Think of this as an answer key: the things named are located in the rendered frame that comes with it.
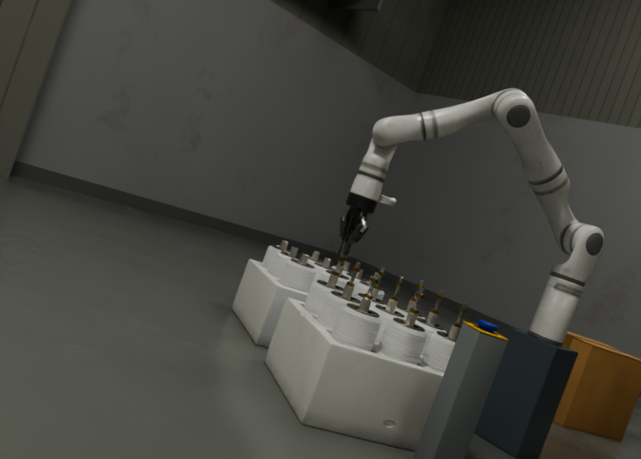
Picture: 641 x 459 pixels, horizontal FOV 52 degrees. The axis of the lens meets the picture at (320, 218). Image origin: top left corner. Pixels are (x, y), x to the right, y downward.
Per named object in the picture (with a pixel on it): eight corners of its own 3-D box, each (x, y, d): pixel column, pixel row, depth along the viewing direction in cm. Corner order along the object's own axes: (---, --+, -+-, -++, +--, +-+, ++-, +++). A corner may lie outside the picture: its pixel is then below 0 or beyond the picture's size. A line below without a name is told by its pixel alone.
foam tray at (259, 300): (332, 337, 234) (349, 290, 234) (373, 376, 198) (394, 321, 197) (231, 307, 221) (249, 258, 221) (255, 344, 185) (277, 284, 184)
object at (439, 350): (452, 425, 148) (480, 350, 147) (416, 415, 145) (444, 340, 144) (433, 407, 157) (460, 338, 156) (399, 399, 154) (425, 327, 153)
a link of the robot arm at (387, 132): (369, 118, 160) (425, 108, 158) (371, 124, 168) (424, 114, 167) (374, 147, 159) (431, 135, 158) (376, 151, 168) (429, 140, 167)
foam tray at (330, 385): (391, 395, 183) (413, 335, 183) (458, 463, 146) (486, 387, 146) (263, 361, 171) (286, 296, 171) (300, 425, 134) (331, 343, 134)
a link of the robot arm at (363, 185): (396, 208, 164) (404, 185, 163) (358, 194, 159) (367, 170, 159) (380, 203, 172) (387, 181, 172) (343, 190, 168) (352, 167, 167)
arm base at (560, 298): (536, 335, 182) (558, 278, 181) (567, 348, 175) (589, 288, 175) (521, 331, 175) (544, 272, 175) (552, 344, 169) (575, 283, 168)
